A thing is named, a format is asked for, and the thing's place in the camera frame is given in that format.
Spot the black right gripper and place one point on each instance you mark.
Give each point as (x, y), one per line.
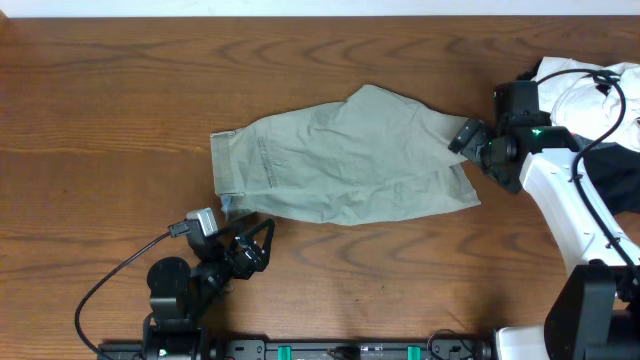
(473, 148)

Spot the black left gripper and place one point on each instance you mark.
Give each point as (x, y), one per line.
(242, 255)

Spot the khaki green shorts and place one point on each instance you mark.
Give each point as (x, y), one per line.
(375, 157)

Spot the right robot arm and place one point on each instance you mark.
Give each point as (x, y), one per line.
(596, 314)

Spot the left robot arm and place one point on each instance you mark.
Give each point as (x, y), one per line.
(180, 295)

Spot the white garment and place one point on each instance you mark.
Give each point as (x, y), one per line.
(574, 100)

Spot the black garment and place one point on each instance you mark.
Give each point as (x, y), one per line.
(613, 169)

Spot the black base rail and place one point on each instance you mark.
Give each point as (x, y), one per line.
(438, 348)

